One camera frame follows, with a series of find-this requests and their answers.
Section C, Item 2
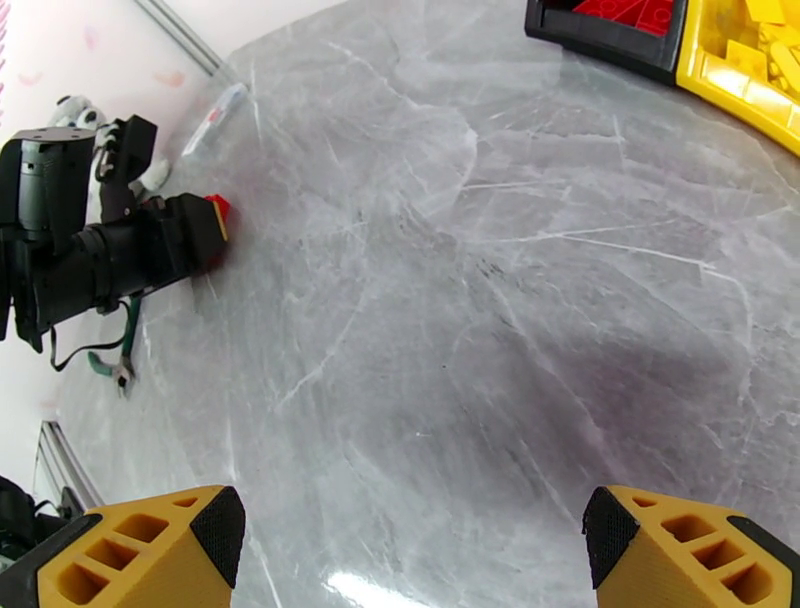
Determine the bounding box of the black plastic bin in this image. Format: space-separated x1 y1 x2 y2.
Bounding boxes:
523 0 690 87

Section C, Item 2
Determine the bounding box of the aluminium frame post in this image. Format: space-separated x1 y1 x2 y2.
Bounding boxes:
132 0 231 78

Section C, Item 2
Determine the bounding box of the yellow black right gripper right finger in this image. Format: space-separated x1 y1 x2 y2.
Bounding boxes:
581 484 800 608

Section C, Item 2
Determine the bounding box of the yellow lego brick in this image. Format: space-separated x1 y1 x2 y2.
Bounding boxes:
767 37 800 86
746 0 790 28
724 38 771 81

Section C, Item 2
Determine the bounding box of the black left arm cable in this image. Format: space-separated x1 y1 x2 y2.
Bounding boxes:
48 299 136 374

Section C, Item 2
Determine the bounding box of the green cable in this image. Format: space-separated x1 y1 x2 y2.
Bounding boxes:
87 298 144 396

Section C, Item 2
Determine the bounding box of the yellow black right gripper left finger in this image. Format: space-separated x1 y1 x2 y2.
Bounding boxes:
0 484 248 608

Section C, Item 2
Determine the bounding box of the grey white plush dog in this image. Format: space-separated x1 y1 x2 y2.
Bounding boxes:
46 93 173 195

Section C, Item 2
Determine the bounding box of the yellow plastic bin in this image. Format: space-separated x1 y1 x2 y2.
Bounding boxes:
676 0 800 158

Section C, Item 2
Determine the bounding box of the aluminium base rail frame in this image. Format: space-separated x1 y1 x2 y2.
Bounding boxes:
34 419 106 513

